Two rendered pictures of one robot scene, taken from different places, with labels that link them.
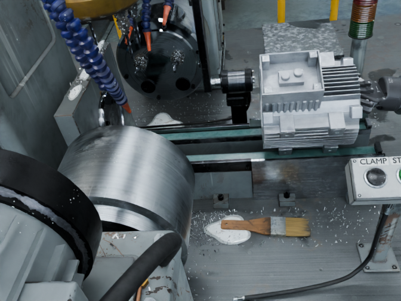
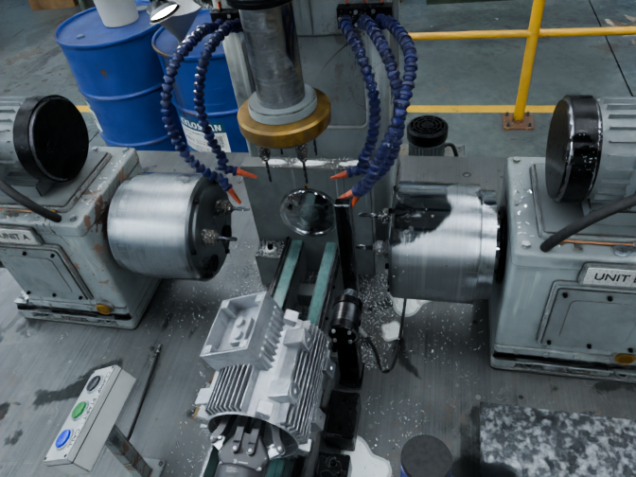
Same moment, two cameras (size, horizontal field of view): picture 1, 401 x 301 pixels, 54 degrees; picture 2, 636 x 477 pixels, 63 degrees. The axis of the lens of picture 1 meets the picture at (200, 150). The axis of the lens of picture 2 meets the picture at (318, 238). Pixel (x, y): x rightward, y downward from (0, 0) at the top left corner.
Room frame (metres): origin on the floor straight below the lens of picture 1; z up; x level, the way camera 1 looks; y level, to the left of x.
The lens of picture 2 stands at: (0.90, -0.74, 1.84)
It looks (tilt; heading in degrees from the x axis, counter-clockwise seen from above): 44 degrees down; 97
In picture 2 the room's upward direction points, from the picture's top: 9 degrees counter-clockwise
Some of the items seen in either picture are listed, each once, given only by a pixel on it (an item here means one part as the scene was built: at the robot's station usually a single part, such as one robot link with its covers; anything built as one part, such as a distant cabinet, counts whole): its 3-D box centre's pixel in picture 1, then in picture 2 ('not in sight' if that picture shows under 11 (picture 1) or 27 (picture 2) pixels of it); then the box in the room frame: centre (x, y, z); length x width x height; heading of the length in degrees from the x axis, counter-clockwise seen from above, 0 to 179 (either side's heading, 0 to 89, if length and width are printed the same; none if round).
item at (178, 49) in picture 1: (167, 42); (452, 242); (1.09, 0.04, 1.04); 0.41 x 0.25 x 0.25; 170
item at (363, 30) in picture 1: (361, 26); not in sight; (0.96, -0.48, 1.05); 0.06 x 0.06 x 0.04
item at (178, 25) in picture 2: not in sight; (182, 30); (0.14, 1.61, 0.93); 0.25 x 0.24 x 0.25; 80
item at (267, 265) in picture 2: not in sight; (273, 261); (0.66, 0.19, 0.86); 0.07 x 0.06 x 0.12; 170
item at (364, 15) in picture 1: (363, 9); not in sight; (0.96, -0.48, 1.10); 0.06 x 0.06 x 0.04
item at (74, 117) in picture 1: (93, 135); (316, 209); (0.79, 0.26, 0.97); 0.30 x 0.11 x 0.34; 170
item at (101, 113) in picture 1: (113, 120); (309, 214); (0.78, 0.19, 1.01); 0.15 x 0.02 x 0.15; 170
